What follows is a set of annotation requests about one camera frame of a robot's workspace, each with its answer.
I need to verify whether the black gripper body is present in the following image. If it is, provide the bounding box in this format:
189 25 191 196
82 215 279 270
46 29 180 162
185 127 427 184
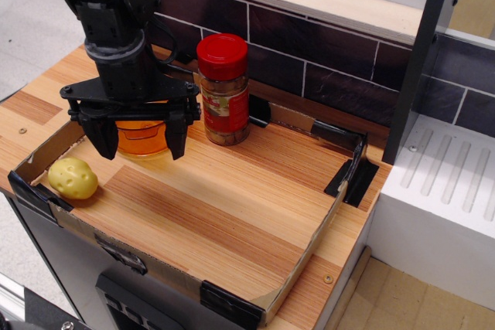
60 38 201 129

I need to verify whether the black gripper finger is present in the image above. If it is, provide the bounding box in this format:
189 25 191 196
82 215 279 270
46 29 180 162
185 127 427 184
165 112 187 160
80 119 118 160

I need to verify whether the red-lidded basil spice bottle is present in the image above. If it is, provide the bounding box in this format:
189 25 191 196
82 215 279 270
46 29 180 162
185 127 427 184
196 33 249 146

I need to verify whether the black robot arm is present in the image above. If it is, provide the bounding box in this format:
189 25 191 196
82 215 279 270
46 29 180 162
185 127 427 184
60 0 200 159

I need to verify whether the cardboard fence with black tape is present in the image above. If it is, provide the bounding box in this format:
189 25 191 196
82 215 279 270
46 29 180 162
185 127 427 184
7 66 380 328

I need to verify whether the orange transparent plastic cup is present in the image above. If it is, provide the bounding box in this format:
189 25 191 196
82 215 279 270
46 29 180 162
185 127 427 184
116 120 168 156

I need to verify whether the yellow toy potato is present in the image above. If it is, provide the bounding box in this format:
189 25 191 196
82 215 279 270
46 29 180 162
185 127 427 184
48 157 98 199

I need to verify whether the black toy oven front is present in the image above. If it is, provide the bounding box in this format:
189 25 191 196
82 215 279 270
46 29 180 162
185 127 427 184
94 271 186 330

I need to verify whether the white toy sink drainboard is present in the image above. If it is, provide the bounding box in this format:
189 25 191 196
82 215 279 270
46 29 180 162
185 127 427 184
368 115 494 305

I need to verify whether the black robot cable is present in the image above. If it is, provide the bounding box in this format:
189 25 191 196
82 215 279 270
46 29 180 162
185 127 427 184
148 12 194 76

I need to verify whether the dark grey vertical post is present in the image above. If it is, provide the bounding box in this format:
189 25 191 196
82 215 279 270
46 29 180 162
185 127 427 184
382 0 452 165

